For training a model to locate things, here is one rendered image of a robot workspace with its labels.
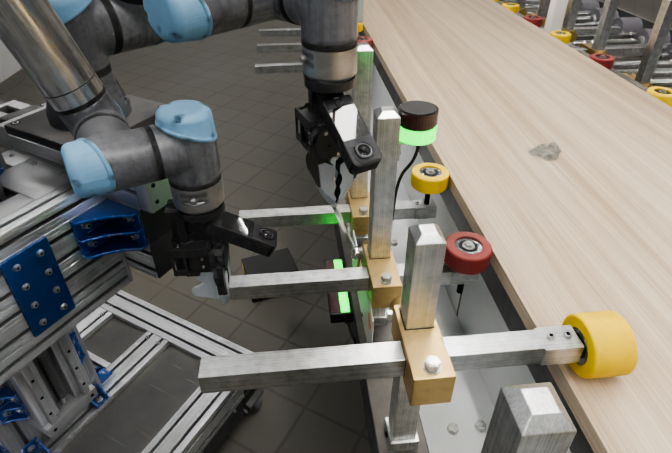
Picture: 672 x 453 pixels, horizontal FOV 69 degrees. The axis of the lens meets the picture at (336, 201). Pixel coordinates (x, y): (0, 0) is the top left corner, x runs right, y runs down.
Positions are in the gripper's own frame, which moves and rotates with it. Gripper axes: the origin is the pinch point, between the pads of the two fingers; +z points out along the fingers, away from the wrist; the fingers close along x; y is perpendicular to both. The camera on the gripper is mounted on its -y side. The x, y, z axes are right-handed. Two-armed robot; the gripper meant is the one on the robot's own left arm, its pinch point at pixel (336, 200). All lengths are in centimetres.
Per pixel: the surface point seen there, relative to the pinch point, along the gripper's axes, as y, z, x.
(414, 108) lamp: -1.6, -14.1, -12.2
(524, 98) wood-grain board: 37, 12, -78
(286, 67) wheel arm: 117, 22, -36
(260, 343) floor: 60, 101, 1
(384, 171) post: -1.6, -4.3, -7.7
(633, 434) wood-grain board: -44.6, 9.9, -16.5
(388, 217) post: -2.2, 4.7, -8.7
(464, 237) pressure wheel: -7.0, 10.1, -21.8
